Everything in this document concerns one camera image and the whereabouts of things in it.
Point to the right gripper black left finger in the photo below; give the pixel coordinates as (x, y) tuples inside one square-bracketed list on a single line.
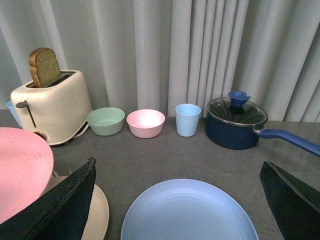
[(60, 214)]

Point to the pink plate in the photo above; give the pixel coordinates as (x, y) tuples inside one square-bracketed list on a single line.
[(26, 165)]

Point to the toast slice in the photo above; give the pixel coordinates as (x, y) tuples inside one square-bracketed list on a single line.
[(43, 66)]

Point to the green bowl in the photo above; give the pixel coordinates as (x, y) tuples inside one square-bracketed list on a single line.
[(106, 121)]

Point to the light blue cup right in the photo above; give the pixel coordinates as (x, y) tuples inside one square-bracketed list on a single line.
[(187, 118)]

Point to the cream toaster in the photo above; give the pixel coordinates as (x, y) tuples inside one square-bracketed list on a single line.
[(56, 112)]

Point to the dark blue saucepan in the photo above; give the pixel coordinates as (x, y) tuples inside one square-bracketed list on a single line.
[(245, 137)]

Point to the glass pot lid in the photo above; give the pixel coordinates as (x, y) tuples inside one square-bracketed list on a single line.
[(237, 109)]

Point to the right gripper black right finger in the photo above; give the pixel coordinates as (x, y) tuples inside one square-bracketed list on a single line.
[(294, 204)]

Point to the cream plate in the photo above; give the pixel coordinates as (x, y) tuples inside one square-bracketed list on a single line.
[(98, 216)]

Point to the blue plate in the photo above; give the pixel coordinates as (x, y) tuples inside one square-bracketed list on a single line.
[(186, 209)]

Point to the light blue cup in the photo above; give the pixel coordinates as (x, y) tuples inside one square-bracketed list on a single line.
[(12, 110), (187, 118)]

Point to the light blue cup left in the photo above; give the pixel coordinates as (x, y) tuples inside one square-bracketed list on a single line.
[(12, 110)]

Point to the pink bowl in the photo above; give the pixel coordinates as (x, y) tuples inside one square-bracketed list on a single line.
[(145, 123)]

